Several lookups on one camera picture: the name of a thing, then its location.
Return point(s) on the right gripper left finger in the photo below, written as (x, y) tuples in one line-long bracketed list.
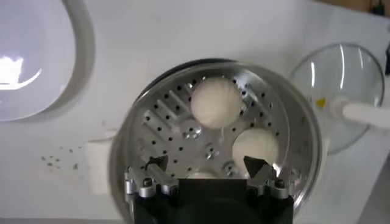
[(158, 179)]

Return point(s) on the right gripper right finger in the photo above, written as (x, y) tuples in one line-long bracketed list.
[(263, 178)]

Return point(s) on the stainless steel steamer basket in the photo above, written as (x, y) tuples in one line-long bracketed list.
[(170, 134)]

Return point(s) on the white round plate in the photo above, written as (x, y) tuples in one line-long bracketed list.
[(39, 45)]

